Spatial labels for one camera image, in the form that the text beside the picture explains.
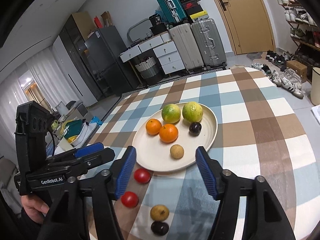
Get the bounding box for wooden shoe rack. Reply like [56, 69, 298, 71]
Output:
[277, 0, 319, 82]

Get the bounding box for wooden door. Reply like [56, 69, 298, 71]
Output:
[214, 0, 275, 55]

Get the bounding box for oval mirror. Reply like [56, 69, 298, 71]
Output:
[127, 18, 153, 43]

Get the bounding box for silver grey suitcase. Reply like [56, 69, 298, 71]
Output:
[191, 18, 227, 68]

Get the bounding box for cream trash bin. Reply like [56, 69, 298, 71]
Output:
[310, 67, 320, 106]

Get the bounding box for green yellow bag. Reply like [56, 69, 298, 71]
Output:
[63, 119, 85, 143]

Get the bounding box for teal suitcase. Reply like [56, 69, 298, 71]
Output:
[157, 0, 188, 24]

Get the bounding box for cardboard box on floor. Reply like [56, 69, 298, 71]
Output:
[286, 60, 308, 83]

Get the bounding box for stacked shoe boxes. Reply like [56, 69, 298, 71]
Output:
[180, 0, 209, 22]

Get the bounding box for beige suitcase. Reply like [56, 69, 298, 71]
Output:
[169, 23, 204, 71]

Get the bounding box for person's left hand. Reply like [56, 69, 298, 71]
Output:
[21, 195, 49, 224]

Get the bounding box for green citrus fruit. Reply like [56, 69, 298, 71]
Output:
[161, 104, 181, 124]
[182, 101, 203, 123]

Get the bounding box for woven laundry basket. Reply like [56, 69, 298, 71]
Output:
[135, 57, 163, 85]

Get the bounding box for brown round pear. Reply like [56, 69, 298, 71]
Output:
[150, 205, 170, 222]

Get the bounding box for small brown kiwi fruit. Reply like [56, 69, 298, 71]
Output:
[170, 144, 184, 159]

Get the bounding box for white drawer desk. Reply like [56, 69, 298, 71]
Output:
[120, 31, 186, 75]

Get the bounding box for orange mandarin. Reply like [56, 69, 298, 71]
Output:
[145, 119, 162, 135]
[159, 124, 178, 143]

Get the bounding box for dark grey refrigerator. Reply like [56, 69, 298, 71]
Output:
[85, 25, 139, 96]

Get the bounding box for dark plum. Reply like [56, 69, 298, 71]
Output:
[189, 122, 202, 136]
[151, 221, 169, 236]

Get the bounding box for red tomato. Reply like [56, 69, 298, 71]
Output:
[120, 191, 139, 208]
[133, 168, 151, 184]

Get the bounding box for cream round plate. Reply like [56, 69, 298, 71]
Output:
[132, 105, 217, 173]

